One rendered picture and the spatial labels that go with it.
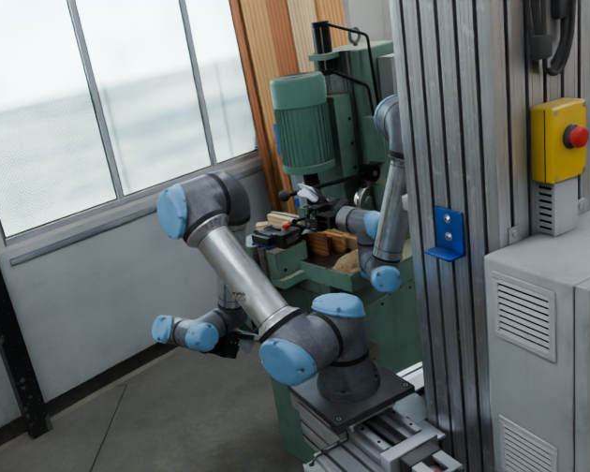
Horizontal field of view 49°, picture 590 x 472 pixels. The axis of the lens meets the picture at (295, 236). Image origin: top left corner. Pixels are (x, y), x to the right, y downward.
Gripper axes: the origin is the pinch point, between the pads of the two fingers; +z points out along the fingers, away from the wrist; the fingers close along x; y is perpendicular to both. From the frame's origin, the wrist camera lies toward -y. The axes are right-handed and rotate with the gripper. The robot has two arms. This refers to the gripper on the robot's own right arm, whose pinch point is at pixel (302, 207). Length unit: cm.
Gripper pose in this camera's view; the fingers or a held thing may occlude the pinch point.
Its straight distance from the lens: 200.8
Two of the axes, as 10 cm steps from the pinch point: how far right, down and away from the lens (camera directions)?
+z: -6.6, -1.7, 7.3
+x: 1.0, 9.4, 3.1
